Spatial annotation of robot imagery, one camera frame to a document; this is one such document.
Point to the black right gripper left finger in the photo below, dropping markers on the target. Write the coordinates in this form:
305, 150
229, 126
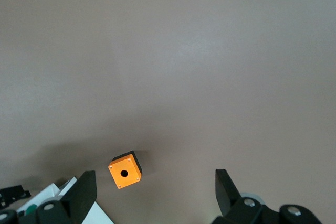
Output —
76, 200

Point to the orange black button box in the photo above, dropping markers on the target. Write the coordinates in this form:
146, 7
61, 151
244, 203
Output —
125, 173

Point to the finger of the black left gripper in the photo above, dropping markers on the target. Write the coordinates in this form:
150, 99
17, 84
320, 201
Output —
14, 192
3, 204

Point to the white plastic drawer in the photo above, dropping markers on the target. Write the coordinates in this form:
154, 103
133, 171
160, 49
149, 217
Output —
48, 192

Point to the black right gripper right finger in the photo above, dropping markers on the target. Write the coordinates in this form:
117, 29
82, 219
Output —
231, 203

